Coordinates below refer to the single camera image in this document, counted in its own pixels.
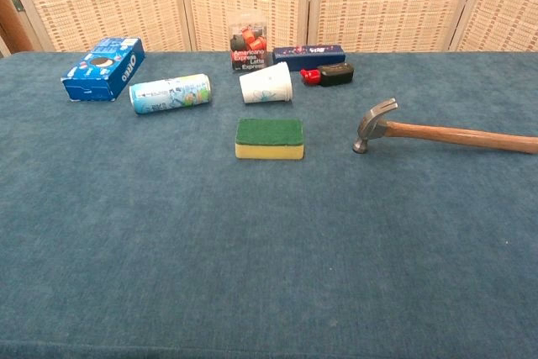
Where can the green and yellow sponge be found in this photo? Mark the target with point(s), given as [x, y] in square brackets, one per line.
[269, 132]

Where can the blue table cloth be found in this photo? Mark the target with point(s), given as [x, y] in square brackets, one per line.
[269, 249]

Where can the long dark blue box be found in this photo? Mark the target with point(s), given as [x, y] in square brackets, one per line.
[309, 56]

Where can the brown wooden door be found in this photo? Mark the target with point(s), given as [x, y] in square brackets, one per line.
[12, 27]

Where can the white paper cup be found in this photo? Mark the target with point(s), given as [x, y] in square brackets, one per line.
[265, 83]

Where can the light blue drink can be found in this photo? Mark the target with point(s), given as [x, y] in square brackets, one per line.
[168, 94]

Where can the clear coffee capsule box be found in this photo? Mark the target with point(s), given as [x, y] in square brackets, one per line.
[248, 45]

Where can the blue Oreo cookie box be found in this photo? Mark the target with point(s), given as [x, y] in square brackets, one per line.
[101, 71]

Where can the metal door hinge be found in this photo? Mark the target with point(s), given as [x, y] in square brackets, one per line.
[15, 1]

